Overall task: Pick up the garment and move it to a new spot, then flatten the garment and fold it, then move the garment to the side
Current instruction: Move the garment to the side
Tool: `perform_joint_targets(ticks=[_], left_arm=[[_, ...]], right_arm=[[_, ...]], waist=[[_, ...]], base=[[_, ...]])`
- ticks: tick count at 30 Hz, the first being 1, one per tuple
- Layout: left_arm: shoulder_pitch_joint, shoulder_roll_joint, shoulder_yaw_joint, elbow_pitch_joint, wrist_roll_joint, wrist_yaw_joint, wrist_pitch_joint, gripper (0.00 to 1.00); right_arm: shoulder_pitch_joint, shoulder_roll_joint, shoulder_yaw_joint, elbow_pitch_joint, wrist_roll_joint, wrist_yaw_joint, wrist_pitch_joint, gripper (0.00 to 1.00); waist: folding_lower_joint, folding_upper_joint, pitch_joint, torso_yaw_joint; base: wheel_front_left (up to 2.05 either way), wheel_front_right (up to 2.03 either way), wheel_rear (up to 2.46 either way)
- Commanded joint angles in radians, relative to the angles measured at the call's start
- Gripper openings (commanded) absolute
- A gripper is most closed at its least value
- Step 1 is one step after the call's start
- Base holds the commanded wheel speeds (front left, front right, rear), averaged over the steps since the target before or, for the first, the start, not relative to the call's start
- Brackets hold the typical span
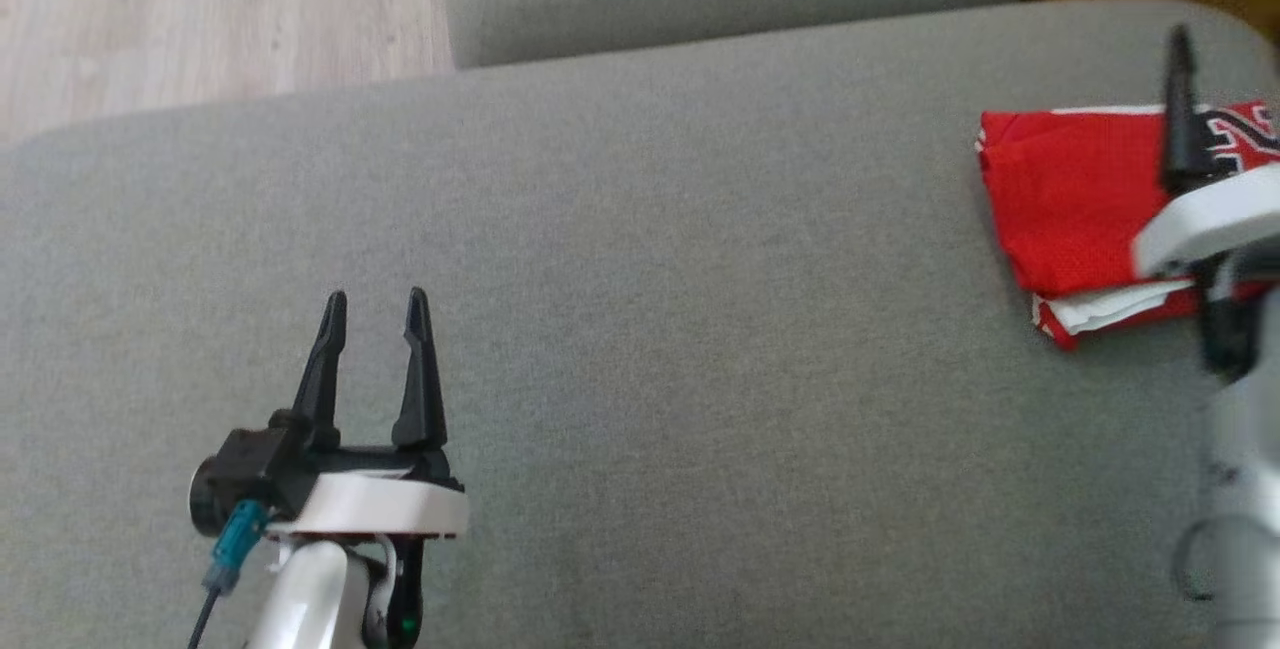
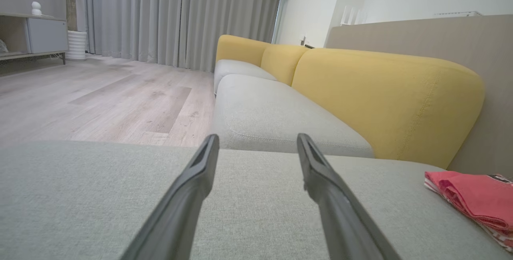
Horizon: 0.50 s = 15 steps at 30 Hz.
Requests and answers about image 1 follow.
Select black left cable teal connector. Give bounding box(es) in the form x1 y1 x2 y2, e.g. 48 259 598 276
188 499 271 649

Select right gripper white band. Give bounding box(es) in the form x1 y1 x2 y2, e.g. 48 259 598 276
1130 24 1280 280

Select red basketball jersey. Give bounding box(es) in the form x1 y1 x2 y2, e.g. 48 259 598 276
975 99 1280 352

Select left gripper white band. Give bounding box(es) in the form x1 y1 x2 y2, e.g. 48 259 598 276
268 287 469 540

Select grey sofa seat cushion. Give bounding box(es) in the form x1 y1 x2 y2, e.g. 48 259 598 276
0 0 1280 649

